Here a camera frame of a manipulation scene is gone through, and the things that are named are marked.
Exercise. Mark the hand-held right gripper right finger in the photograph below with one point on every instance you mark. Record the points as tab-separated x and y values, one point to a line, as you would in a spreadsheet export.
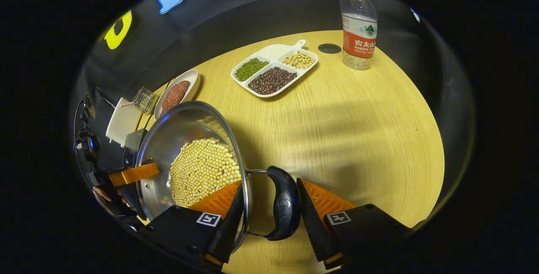
311	223

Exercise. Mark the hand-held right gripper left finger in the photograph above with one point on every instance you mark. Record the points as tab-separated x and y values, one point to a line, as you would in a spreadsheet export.
185	232

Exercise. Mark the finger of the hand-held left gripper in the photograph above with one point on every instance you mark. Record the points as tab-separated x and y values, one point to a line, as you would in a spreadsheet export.
134	174

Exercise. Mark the black induction cooktop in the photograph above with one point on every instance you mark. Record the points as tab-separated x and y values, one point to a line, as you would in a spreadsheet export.
133	147

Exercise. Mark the stainless steel pot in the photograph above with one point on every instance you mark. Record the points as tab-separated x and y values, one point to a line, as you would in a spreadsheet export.
177	124

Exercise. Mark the white toaster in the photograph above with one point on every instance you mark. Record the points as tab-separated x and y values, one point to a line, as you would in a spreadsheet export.
122	122

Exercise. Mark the pink striped straw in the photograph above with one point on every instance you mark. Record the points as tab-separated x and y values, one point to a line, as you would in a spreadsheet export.
126	104

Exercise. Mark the pile of soybeans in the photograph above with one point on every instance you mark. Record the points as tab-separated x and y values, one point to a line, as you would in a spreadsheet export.
202	171

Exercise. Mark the red meat slice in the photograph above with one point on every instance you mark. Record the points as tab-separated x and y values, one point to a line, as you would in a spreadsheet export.
174	96

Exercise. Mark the white oval plate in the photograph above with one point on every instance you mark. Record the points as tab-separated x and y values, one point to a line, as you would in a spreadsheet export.
191	78

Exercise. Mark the dark red beans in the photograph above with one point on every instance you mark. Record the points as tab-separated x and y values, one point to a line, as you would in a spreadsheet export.
273	80

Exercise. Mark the green mung beans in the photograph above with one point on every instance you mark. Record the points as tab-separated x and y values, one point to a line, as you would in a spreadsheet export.
251	70

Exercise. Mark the small soybean portion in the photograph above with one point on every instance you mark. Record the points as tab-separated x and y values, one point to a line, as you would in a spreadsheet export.
299	60

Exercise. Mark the black round table grommet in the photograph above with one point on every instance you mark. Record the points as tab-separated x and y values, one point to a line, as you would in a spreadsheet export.
329	48

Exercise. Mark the white divided dish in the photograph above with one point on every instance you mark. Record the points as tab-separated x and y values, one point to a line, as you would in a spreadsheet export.
273	51

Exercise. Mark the plastic water bottle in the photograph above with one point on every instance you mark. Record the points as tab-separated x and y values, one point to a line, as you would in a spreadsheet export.
359	42

